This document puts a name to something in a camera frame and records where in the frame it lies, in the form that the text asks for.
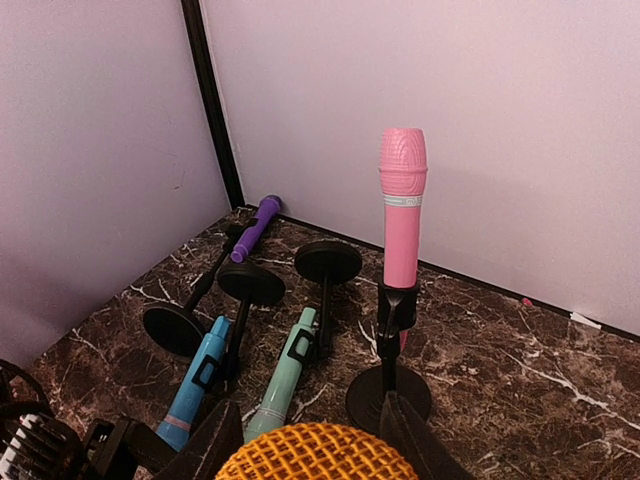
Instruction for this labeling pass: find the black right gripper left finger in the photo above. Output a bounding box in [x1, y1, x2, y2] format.
[154, 400, 244, 480]

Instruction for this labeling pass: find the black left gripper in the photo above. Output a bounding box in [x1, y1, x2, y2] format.
[79, 417, 175, 480]

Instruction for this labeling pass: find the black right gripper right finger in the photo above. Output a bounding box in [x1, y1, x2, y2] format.
[379, 391, 474, 480]

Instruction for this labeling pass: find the orange toy microphone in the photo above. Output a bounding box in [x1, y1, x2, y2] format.
[216, 423, 418, 479]

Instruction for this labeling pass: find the black stand with pink microphone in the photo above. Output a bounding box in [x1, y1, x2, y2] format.
[346, 283, 432, 435]

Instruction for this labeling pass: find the pink toy microphone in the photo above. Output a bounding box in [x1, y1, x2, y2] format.
[377, 126, 430, 351]

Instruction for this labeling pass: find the blue toy microphone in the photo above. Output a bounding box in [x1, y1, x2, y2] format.
[156, 316, 231, 451]

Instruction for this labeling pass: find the mint green toy microphone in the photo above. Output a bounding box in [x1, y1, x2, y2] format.
[244, 307, 317, 443]

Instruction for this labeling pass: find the black stand with purple microphone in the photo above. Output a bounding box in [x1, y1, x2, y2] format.
[142, 218, 258, 358]

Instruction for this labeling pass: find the black stand with blue microphone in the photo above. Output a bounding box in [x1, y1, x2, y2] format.
[205, 263, 285, 390]

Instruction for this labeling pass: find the black stand with green microphone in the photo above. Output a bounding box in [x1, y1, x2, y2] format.
[294, 240, 362, 360]

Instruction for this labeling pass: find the purple toy microphone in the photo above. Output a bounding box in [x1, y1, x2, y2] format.
[230, 195, 282, 263]

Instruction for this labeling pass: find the black left corner post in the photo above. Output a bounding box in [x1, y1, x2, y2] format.
[180, 0, 245, 209]

